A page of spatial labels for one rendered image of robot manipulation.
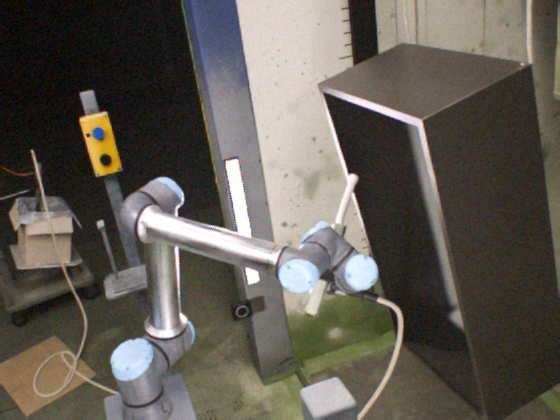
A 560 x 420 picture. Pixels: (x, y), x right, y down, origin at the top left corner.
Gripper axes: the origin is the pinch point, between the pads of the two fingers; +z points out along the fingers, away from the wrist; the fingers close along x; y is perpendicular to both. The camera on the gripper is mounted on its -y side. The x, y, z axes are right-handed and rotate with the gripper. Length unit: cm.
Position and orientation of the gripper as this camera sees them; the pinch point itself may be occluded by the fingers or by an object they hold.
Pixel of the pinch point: (329, 281)
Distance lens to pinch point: 192.6
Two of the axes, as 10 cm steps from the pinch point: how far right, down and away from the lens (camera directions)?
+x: 3.1, -9.3, 1.9
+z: -0.5, 1.8, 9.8
